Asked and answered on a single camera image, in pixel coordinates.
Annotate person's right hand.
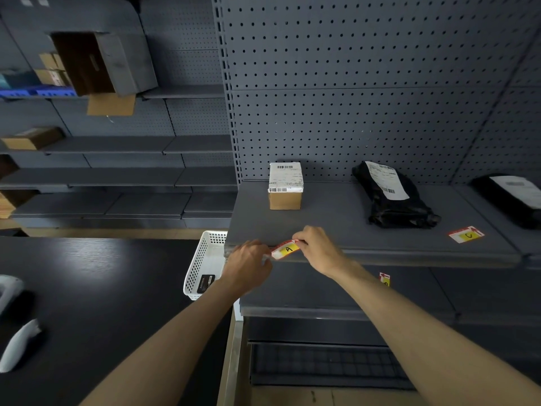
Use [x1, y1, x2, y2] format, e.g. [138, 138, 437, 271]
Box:
[292, 226, 352, 280]

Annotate person's left hand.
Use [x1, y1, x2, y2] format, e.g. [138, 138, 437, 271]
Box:
[220, 240, 274, 299]

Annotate red yellow white label card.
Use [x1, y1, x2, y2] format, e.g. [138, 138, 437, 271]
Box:
[448, 226, 485, 244]
[270, 239, 301, 261]

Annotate person's right forearm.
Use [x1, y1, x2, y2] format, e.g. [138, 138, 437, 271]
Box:
[334, 261, 541, 406]

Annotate person's left forearm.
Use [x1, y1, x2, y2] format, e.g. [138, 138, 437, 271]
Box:
[79, 280, 242, 406]

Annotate small cardboard box white label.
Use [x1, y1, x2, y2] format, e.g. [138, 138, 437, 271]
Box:
[268, 162, 304, 210]

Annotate white perforated plastic basket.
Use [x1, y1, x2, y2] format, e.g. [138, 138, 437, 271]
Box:
[183, 231, 229, 301]

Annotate black poly bag parcel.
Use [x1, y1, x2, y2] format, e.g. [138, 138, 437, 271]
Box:
[471, 175, 541, 230]
[352, 161, 442, 230]

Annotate grey pegboard shelving unit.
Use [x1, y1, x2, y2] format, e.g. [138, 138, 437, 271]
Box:
[211, 0, 541, 406]

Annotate grey background shelving unit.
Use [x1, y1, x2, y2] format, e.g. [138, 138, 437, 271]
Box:
[0, 0, 238, 230]

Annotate large open cardboard box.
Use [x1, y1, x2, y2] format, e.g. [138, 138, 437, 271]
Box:
[51, 31, 159, 117]

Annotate light brown cardboard box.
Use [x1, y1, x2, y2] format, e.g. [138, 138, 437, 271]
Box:
[0, 189, 39, 219]

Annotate white handheld device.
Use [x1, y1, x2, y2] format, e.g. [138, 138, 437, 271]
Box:
[0, 319, 42, 374]
[0, 275, 25, 315]

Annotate flat brown cardboard box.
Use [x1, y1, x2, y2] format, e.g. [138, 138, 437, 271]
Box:
[1, 127, 65, 151]

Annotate dark brown cardboard box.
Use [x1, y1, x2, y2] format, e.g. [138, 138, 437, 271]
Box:
[0, 155, 20, 180]

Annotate small tan cardboard box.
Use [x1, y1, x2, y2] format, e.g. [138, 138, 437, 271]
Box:
[34, 69, 72, 87]
[39, 52, 66, 71]

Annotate blue plastic bin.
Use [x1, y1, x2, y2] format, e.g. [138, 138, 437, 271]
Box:
[0, 85, 77, 99]

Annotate black wire grid panel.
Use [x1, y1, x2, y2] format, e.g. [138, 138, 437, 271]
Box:
[249, 341, 417, 391]

